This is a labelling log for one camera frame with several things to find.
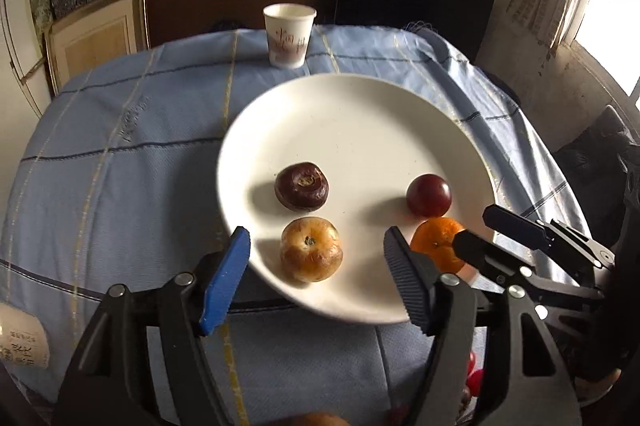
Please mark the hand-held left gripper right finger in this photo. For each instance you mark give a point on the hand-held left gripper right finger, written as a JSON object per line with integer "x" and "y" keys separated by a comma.
{"x": 405, "y": 271}

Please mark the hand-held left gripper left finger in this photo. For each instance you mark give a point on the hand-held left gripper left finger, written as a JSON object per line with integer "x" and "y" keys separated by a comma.
{"x": 227, "y": 281}

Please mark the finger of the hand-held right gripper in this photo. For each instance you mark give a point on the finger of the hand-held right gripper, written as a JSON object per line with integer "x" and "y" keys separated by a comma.
{"x": 482, "y": 251}
{"x": 510, "y": 223}

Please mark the orange tangerine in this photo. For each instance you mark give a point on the orange tangerine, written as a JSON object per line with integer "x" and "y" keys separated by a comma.
{"x": 432, "y": 243}

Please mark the dark red plum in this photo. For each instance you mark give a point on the dark red plum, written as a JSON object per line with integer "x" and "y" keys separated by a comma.
{"x": 429, "y": 195}

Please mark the tan round fruit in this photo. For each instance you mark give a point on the tan round fruit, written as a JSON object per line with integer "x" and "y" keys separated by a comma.
{"x": 311, "y": 251}

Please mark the dark brown water chestnut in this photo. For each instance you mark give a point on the dark brown water chestnut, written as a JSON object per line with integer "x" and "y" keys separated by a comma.
{"x": 301, "y": 187}

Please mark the white plate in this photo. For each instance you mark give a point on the white plate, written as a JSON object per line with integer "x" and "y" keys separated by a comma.
{"x": 360, "y": 130}

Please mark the brown passion fruit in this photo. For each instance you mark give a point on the brown passion fruit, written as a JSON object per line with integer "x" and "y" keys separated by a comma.
{"x": 320, "y": 420}

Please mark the person's right hand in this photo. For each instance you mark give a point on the person's right hand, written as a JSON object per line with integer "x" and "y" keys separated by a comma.
{"x": 597, "y": 386}

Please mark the black bag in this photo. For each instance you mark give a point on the black bag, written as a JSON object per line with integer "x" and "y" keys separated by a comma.
{"x": 595, "y": 145}

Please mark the blue checked tablecloth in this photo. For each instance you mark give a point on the blue checked tablecloth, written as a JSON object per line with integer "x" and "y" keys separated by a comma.
{"x": 125, "y": 165}

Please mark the white printed paper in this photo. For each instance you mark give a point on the white printed paper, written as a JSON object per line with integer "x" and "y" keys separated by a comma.
{"x": 22, "y": 336}

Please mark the bright window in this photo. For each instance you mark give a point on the bright window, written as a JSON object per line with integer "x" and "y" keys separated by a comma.
{"x": 612, "y": 5}

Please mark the black glossy panel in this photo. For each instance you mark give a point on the black glossy panel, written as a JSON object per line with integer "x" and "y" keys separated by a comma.
{"x": 400, "y": 0}

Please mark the white printed paper cup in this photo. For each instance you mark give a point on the white printed paper cup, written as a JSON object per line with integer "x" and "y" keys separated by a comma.
{"x": 290, "y": 35}

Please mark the light wooden panel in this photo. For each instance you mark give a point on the light wooden panel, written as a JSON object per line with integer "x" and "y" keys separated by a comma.
{"x": 92, "y": 38}

